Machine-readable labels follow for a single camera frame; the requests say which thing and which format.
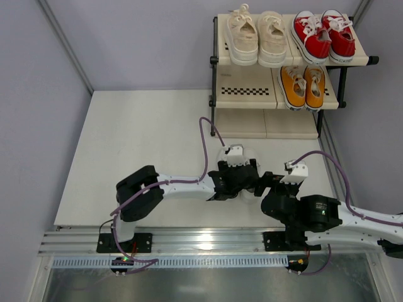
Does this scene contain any slotted cable duct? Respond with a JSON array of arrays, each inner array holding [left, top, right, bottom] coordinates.
[[51, 254, 288, 269]]

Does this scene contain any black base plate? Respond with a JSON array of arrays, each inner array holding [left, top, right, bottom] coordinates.
[[262, 228, 321, 252], [96, 233, 152, 254]]

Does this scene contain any white sneaker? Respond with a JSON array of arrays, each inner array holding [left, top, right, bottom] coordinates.
[[240, 147, 261, 205], [217, 148, 230, 171]]

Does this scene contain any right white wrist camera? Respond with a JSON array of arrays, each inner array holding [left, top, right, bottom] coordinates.
[[280, 160, 309, 184]]

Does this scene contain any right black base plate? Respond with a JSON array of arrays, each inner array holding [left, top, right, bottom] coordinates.
[[262, 228, 321, 252]]

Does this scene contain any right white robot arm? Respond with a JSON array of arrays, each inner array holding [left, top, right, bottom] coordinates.
[[254, 172, 402, 259]]

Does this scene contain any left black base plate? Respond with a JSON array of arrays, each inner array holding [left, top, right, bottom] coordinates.
[[96, 233, 152, 254]]

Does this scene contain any beige three-tier shoe shelf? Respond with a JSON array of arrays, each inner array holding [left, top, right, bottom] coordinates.
[[209, 14, 379, 139]]

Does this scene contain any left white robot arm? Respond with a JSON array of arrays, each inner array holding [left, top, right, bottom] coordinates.
[[96, 159, 259, 254]]

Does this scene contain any beige lace sneaker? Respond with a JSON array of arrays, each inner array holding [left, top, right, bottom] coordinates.
[[256, 11, 288, 68], [224, 4, 258, 66]]

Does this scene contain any aluminium mounting rail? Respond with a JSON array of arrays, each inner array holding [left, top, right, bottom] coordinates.
[[38, 226, 381, 257]]

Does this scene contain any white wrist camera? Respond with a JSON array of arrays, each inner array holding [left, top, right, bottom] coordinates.
[[222, 144, 248, 167], [280, 160, 309, 184]]

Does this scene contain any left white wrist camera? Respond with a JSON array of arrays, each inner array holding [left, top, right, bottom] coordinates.
[[222, 144, 248, 167]]

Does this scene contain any red canvas sneaker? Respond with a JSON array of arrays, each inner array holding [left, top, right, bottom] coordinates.
[[321, 9, 355, 64], [290, 11, 331, 65]]

